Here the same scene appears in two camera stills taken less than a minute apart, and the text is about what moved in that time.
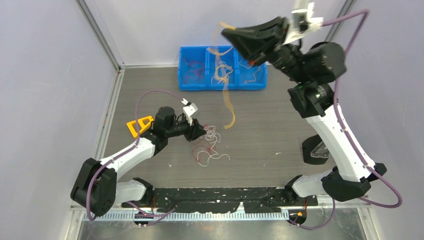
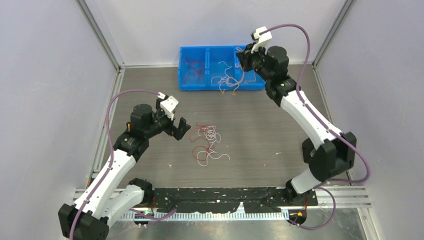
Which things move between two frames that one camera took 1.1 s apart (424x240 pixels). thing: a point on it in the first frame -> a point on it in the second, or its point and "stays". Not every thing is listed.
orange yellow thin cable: [217, 76] -> [232, 83]
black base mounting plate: [222, 199] stays
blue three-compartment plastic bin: [218, 68] stays
